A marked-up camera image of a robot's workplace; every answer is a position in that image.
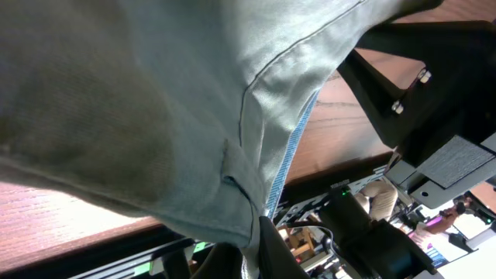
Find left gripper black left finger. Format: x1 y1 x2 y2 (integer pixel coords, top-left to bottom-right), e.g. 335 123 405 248
191 243 243 279

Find khaki green shorts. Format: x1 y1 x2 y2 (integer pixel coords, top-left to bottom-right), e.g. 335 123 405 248
1 0 436 277

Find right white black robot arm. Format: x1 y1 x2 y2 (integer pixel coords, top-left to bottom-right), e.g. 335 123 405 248
319 21 495 278

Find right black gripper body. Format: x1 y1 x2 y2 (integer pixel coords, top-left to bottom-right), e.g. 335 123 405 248
338 21 495 167

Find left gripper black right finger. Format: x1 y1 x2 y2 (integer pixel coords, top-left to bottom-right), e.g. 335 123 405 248
259 216 310 279

